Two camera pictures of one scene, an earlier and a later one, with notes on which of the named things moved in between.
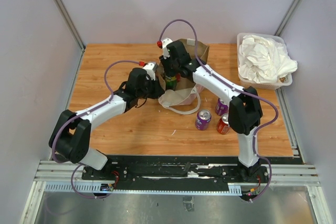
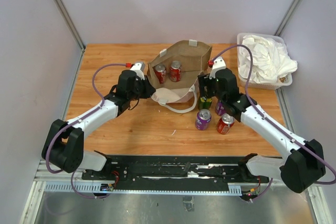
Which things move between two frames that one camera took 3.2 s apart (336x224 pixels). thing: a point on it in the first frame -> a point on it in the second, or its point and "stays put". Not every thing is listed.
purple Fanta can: x=221 y=108 stays put
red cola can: x=222 y=125 stays put
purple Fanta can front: x=203 y=118 stays put
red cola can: x=178 y=77 -> x=160 y=71
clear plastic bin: x=286 y=80 stays put
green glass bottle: x=171 y=83 -> x=205 y=103
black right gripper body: x=170 y=66 -> x=217 y=93
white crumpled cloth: x=264 y=60 stays put
